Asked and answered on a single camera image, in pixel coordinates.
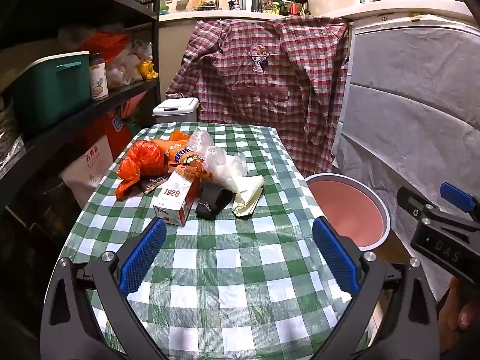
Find pink trash bin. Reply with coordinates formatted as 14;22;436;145
304;173;392;252

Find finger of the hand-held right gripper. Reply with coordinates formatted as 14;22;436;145
397;187;441;221
439;182;480;216

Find orange bag on shelf rack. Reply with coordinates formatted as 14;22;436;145
80;32;130;62

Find orange printed bag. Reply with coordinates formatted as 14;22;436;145
80;110;136;166

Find grey fabric cover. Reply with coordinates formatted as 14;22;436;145
332;26;480;301

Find clear plastic bag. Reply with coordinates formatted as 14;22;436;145
187;127;248;194

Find yellow bag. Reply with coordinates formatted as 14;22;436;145
138;58;159;80

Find red plaid shirt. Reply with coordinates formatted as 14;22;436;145
165;17;353;177

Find white plastic bags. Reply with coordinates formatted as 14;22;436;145
106;41;154;89

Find black pouch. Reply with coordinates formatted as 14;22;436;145
195;180;235;220

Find orange plastic bag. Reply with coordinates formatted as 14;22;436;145
114;139;167;201

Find orange snack packet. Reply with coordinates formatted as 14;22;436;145
150;129;212;179

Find white lidded bin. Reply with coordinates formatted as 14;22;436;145
152;97;199;124

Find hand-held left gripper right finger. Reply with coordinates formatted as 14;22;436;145
311;215;439;360

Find black shelf rack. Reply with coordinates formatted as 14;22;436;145
0;0;167;211

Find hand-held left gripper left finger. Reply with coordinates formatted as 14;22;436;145
39;217;169;360

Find teal storage box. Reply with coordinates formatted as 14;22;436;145
9;50;91;130

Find white sack with red print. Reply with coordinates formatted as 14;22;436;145
60;144;113;211

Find green white checked tablecloth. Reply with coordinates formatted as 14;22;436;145
60;122;383;360

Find small dark wrapper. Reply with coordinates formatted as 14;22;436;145
140;174;169;196

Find cream paper wrapper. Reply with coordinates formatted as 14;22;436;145
230;174;265;218

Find spice jar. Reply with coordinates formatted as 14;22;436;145
89;52;109;101

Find white red carton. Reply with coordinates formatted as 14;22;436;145
152;167;201;227

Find person's right hand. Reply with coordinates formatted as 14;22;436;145
437;277;480;346

